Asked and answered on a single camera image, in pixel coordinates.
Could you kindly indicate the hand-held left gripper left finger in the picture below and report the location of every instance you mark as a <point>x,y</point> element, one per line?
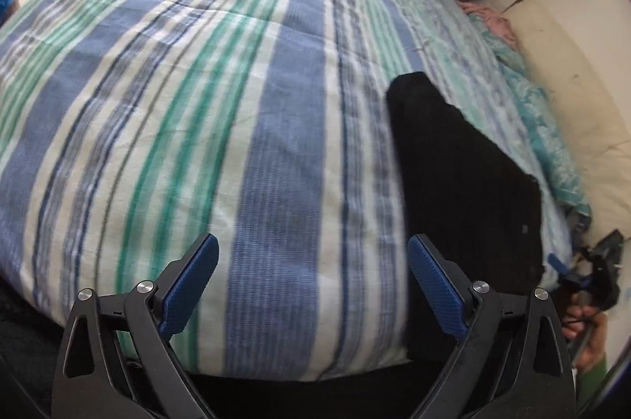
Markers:
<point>190,286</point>

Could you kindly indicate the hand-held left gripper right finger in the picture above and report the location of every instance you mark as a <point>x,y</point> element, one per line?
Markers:
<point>438,286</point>

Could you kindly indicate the person's right hand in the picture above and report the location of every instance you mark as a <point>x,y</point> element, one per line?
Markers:
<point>589,330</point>

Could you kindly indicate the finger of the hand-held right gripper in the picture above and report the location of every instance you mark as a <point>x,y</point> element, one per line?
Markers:
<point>556,263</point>

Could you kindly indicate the striped bed blanket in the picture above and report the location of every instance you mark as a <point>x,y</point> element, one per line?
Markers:
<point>222,103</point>

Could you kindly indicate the black pants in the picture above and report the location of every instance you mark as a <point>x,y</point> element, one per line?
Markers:
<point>463,182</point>

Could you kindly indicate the teal floral blanket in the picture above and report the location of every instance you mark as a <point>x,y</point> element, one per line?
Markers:
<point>547,138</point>

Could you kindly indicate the cream pillow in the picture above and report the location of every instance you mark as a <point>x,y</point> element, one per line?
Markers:
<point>577,93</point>

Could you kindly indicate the pink cloth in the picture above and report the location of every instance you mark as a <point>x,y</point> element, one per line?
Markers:
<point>493,19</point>

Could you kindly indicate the person's right forearm green sleeve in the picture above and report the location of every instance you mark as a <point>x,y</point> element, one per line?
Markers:
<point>599,377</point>

